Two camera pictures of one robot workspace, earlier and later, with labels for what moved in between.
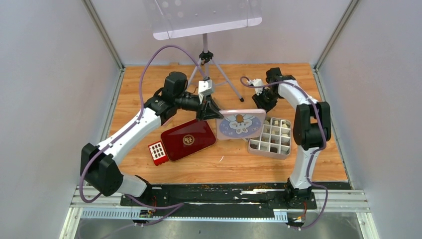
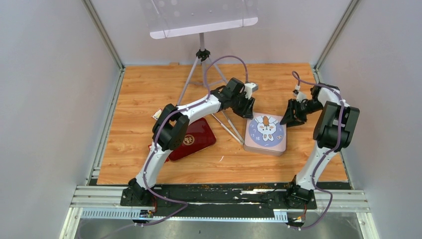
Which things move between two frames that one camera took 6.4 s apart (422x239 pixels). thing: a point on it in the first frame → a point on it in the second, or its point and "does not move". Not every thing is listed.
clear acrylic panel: (170, 19) does not move
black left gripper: (204, 107) → (242, 104)
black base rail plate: (236, 199) does not move
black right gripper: (265, 100) → (297, 109)
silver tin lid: (242, 124) → (264, 135)
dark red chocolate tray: (187, 138) does not move
